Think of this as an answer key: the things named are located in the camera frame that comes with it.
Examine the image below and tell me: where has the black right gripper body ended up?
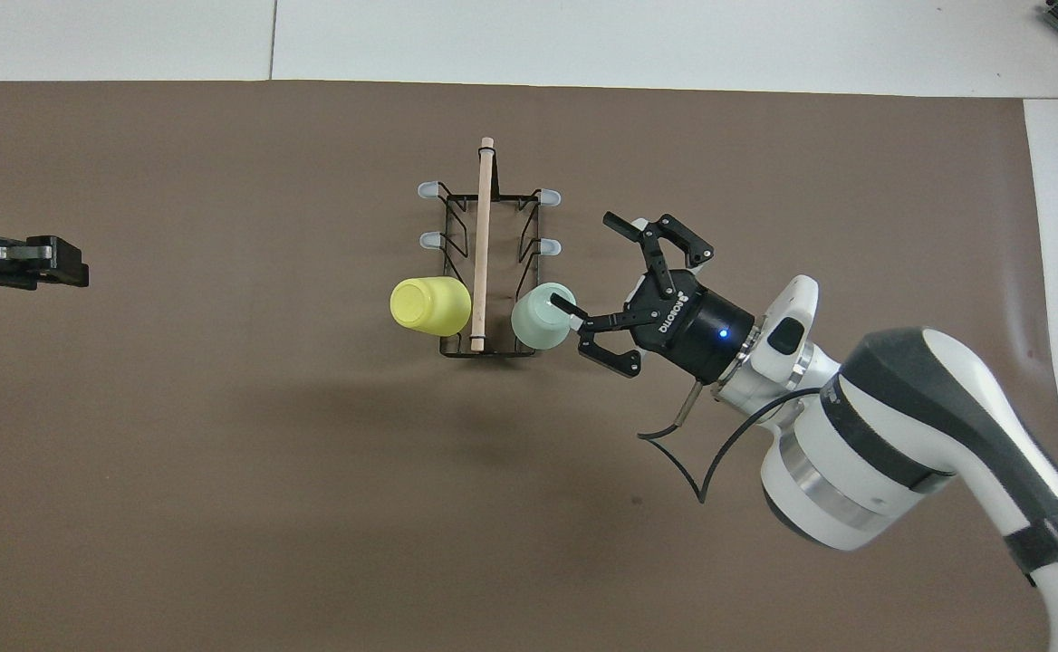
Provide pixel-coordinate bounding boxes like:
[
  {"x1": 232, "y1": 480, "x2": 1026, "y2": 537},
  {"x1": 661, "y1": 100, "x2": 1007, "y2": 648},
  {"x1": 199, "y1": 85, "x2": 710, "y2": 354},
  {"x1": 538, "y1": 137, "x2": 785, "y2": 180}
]
[{"x1": 629, "y1": 272, "x2": 756, "y2": 381}]

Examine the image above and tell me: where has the pale green plastic cup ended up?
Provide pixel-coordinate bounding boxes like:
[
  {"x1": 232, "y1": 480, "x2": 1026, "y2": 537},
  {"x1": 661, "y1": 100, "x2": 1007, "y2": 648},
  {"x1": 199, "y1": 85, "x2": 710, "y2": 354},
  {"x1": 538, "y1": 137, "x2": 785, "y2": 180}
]
[{"x1": 511, "y1": 283, "x2": 577, "y2": 351}]

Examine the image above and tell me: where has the yellow plastic cup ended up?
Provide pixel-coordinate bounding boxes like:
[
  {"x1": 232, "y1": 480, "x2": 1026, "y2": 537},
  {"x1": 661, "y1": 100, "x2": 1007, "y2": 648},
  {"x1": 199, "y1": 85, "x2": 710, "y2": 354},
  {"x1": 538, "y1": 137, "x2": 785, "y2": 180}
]
[{"x1": 390, "y1": 276, "x2": 473, "y2": 338}]

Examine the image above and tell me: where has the brown table mat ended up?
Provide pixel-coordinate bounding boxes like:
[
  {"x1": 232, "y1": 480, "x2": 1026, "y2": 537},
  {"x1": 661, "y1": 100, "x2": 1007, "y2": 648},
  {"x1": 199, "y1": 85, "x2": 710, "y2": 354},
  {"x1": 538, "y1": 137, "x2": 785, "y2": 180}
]
[{"x1": 0, "y1": 80, "x2": 1058, "y2": 652}]

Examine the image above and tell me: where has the black wire cup rack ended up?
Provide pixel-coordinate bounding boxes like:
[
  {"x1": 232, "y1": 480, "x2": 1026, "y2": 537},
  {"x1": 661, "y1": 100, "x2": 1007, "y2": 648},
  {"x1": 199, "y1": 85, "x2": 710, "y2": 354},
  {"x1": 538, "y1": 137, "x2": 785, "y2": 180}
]
[{"x1": 418, "y1": 137, "x2": 563, "y2": 360}]

